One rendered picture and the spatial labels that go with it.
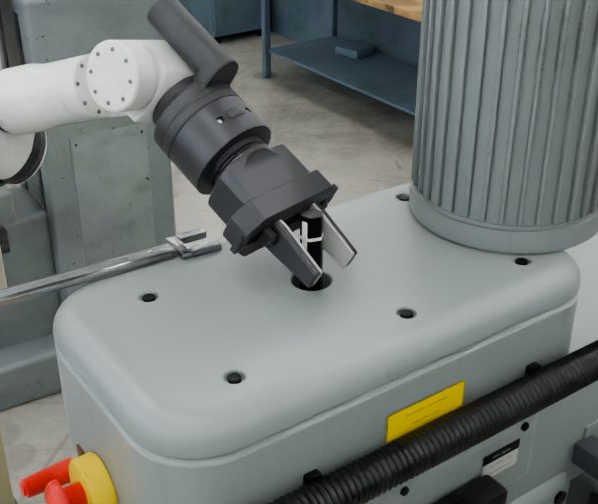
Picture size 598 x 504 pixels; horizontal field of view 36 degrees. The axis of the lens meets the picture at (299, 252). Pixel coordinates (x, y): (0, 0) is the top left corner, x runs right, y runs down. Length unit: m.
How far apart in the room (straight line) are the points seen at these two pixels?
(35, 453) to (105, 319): 2.86
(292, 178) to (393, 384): 0.21
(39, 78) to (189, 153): 0.21
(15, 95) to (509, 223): 0.51
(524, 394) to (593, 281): 0.31
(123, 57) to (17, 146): 0.25
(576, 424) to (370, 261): 0.33
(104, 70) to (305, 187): 0.21
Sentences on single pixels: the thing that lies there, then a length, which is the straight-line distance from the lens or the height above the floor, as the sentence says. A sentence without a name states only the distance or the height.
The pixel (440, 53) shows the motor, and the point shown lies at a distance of 0.88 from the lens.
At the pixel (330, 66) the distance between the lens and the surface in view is 6.94.
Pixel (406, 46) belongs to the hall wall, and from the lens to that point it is 7.21.
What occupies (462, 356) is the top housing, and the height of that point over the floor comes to 1.85.
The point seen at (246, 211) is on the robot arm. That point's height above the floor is 1.97.
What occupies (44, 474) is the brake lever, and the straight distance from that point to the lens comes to 0.94.
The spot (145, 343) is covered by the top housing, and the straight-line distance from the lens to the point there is 0.77.
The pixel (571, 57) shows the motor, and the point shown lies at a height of 2.08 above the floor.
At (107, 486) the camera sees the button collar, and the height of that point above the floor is 1.78.
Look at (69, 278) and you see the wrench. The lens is 0.86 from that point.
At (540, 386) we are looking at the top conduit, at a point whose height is 1.80.
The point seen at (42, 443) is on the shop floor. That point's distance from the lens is 3.69.
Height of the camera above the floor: 2.32
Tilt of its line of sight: 29 degrees down
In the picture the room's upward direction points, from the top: straight up
